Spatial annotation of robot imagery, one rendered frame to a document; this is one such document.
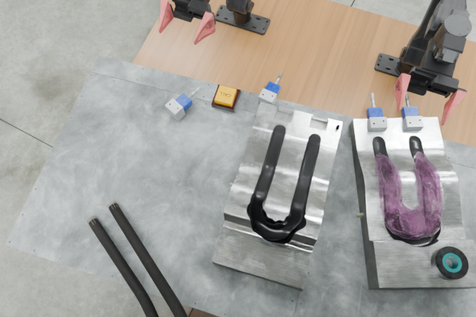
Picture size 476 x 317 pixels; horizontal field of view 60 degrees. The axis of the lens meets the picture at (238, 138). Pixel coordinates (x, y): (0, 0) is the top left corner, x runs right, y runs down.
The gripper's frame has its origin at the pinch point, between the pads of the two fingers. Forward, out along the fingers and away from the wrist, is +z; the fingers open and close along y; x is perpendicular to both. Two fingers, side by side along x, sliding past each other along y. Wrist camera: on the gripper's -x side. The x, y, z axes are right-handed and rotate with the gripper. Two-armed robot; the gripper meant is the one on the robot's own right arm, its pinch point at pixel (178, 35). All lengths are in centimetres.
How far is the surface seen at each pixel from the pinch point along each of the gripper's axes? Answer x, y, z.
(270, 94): 34.8, 21.6, -10.0
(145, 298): 31, 13, 60
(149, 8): 121, -84, -82
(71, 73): 120, -106, -24
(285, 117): 33.8, 28.9, -3.7
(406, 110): 33, 63, -19
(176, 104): 34.6, -5.6, 4.4
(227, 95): 36.4, 8.2, -5.2
